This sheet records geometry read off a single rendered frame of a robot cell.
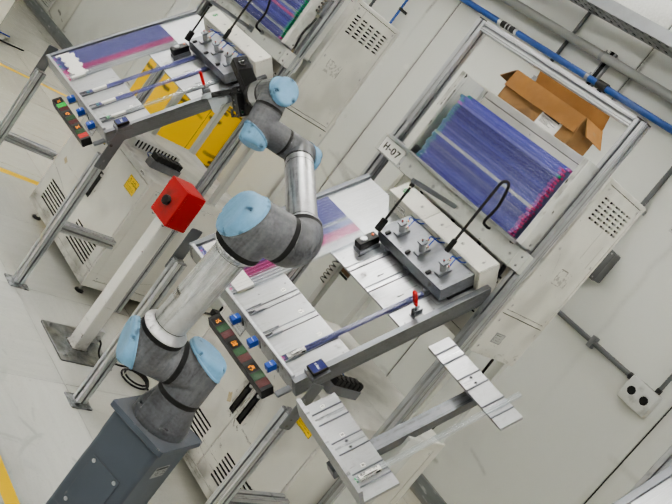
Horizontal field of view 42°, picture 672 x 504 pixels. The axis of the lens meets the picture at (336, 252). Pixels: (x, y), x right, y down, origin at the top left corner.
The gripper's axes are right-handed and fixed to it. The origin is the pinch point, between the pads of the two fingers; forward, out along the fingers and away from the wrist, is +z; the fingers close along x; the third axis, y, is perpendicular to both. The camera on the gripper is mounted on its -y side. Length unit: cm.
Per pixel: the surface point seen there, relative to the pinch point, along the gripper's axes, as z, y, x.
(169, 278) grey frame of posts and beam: 49, 58, -9
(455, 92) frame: 7, 13, 90
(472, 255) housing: -21, 62, 65
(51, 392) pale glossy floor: 75, 91, -49
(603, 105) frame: -43, 22, 105
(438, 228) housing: -7, 54, 64
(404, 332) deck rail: -22, 78, 34
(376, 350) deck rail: -20, 81, 25
